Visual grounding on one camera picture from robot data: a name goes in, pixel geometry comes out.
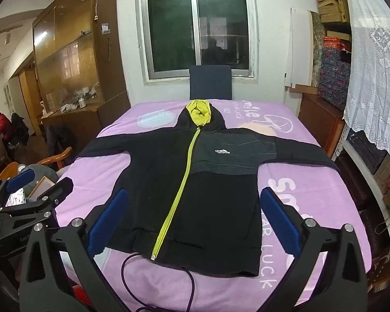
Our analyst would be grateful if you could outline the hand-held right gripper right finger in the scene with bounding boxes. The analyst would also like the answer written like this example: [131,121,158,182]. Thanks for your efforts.
[260,187,368,312]

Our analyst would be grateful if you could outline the black hooded jacket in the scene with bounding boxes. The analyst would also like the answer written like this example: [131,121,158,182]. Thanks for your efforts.
[75,99,339,278]

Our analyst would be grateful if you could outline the white lace curtain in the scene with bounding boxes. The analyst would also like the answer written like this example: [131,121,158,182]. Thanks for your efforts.
[340,0,390,170]

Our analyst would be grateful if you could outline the wooden glass-front cabinet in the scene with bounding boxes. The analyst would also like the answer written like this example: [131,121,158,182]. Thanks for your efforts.
[32,0,131,137]

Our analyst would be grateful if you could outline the dark hanging pants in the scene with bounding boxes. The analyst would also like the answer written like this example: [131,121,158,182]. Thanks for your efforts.
[45,125,75,166]

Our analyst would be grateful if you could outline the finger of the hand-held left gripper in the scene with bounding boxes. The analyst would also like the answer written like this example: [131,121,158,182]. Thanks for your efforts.
[0,177,75,231]
[0,168,37,213]

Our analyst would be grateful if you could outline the brown low wooden cabinet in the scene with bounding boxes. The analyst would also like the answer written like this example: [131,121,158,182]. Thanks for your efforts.
[297,93,347,160]

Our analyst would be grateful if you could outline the white printed packet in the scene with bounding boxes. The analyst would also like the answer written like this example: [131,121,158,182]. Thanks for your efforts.
[5,188,28,207]

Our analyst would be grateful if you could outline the wooden armchair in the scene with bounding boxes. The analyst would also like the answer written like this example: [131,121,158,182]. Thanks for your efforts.
[0,147,73,183]

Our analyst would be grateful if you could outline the sliding glass window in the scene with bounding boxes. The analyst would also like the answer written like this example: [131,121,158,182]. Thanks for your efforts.
[135,0,259,83]

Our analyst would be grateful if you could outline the wood-framed white box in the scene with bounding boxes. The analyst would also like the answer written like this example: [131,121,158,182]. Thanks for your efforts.
[28,176,56,202]

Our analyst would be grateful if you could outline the stack of blue patterned boxes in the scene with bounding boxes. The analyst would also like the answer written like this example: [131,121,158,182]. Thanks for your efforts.
[318,47,352,111]

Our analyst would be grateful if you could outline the dark cable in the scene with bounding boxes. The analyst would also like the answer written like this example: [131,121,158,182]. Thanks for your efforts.
[121,252,196,312]

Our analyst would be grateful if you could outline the flat tan box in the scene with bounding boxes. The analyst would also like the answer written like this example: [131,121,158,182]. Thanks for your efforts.
[327,31,352,41]

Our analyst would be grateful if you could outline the dark woven box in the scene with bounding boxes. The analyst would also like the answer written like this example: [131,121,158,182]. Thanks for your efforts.
[346,130,389,174]

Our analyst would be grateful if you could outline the black coat on chair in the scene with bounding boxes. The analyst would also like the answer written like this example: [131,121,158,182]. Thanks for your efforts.
[10,113,30,147]

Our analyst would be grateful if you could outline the white board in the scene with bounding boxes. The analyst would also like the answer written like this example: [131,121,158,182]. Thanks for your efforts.
[289,6,314,88]

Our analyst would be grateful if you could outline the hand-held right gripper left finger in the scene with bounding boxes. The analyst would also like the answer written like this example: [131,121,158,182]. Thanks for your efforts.
[18,188,140,312]

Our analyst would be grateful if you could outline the grey cushion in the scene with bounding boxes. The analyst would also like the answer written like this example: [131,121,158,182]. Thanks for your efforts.
[18,164,59,186]

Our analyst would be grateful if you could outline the floral patterned panel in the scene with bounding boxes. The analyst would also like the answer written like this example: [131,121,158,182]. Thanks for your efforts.
[310,10,322,88]

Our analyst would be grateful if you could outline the orange patterned box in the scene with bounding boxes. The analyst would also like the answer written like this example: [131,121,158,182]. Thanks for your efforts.
[323,36,352,52]

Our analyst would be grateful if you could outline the dark blue chair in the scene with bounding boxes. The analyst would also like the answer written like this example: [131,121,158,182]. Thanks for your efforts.
[189,65,232,101]

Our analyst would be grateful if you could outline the purple printed blanket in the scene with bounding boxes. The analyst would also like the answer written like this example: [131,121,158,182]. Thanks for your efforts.
[54,99,373,312]

